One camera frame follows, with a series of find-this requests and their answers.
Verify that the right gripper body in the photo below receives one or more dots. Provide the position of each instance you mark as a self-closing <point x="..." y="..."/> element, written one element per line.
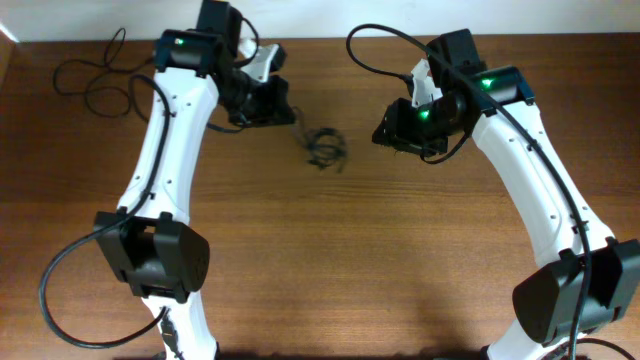
<point x="400" y="134"/>

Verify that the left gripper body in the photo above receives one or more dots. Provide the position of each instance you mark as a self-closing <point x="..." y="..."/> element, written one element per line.
<point x="272" y="111"/>

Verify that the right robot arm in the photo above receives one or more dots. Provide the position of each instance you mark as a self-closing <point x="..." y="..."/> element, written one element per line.
<point x="585" y="277"/>

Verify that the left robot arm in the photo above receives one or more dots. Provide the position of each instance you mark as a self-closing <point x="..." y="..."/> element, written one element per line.
<point x="149" y="244"/>

